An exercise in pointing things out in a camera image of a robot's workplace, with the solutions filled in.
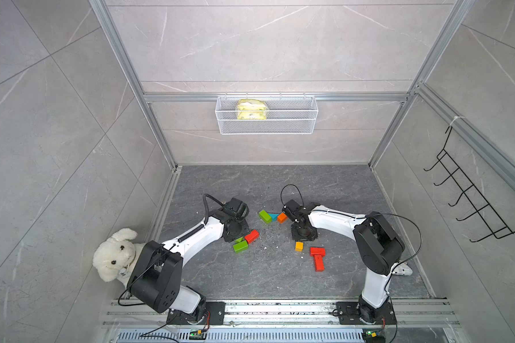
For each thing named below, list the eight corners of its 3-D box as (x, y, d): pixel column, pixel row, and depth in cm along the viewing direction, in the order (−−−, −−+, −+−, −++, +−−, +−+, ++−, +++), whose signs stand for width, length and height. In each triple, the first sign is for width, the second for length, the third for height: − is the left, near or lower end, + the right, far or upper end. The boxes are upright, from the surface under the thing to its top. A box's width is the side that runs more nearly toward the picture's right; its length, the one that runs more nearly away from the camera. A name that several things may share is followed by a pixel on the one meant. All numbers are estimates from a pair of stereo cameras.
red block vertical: (315, 271, 85) (316, 269, 83) (313, 257, 89) (314, 254, 86) (323, 271, 85) (325, 269, 83) (321, 257, 89) (322, 254, 86)
